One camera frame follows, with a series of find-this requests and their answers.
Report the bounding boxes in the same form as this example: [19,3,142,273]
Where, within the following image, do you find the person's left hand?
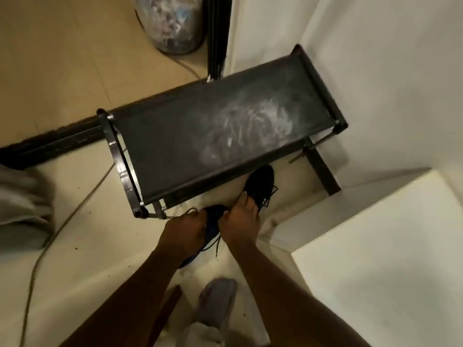
[155,208,209,268]

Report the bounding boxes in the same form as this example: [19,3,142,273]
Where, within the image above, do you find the person's right hand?
[218,192,262,247]

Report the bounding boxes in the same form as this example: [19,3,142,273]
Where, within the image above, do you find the black shoe rack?
[95,43,349,220]

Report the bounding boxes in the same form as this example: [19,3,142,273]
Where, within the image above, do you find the person's right forearm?
[224,242,371,347]

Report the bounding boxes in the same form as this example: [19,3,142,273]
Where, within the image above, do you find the person's left forearm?
[59,249,191,347]

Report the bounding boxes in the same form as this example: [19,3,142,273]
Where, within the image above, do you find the person's right foot grey sock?
[197,279,238,329]

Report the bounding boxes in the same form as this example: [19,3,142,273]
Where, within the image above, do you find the white shorts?
[180,320,232,347]

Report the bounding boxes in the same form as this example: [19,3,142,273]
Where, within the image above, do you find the black floor track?
[0,113,116,170]

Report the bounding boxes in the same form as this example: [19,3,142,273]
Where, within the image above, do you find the grey cloth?
[0,164,55,250]

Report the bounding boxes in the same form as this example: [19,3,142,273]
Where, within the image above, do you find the patterned cylindrical laundry bag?
[134,0,207,56]

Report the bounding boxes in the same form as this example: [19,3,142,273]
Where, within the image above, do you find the grey floor cable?
[170,52,207,83]
[18,155,125,347]

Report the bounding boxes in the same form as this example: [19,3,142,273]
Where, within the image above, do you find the black door frame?
[206,0,232,82]

